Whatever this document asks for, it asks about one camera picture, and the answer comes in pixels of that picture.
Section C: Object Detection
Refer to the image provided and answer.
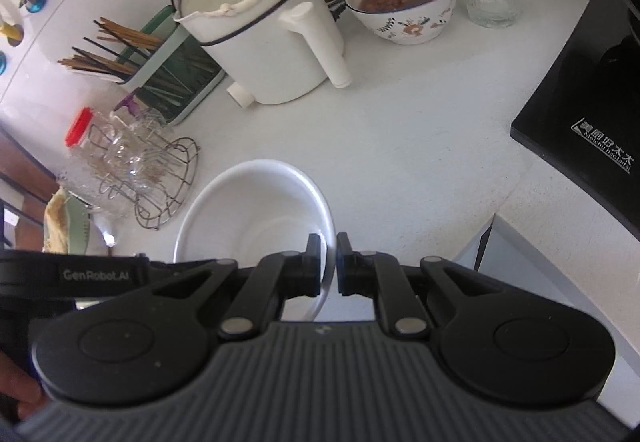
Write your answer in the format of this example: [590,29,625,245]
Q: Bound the white electric kettle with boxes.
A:
[174,0,354,107]

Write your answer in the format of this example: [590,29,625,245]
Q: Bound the yellow hose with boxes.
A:
[0,22,24,48]

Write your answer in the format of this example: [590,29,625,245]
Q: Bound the white ceramic bowl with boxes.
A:
[172,159,337,323]

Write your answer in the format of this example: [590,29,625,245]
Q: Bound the wire glass rack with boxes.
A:
[87,93,201,231]

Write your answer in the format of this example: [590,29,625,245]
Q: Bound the red-lid glass jar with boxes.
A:
[56,106,136,219]

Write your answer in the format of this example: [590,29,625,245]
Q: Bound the green chopstick holder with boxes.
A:
[117,4,226,125]

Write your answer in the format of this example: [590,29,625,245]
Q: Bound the person's left hand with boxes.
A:
[0,353,52,424]

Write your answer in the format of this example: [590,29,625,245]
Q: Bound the dark brown cutting board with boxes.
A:
[0,129,59,223]

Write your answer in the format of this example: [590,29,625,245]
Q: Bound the bundle of chopsticks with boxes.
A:
[57,16,166,85]

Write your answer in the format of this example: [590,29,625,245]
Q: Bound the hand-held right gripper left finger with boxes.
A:
[150,233,323,340]

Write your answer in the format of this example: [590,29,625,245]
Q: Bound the black induction cooker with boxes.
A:
[510,0,640,243]

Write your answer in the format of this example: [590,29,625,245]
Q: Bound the green square basket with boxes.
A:
[42,187,94,253]

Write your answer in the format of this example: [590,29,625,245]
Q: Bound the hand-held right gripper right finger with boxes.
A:
[336,232,511,340]

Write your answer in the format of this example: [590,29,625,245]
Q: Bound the dried noodles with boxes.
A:
[43,189,69,253]

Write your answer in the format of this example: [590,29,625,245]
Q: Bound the patterned bowl of soup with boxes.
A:
[345,0,460,45]

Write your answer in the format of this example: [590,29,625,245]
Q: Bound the clear drinking glass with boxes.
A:
[135,149,169,195]
[127,109,169,151]
[102,137,151,193]

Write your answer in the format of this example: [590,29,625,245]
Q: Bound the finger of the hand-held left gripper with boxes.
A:
[148,260,182,279]

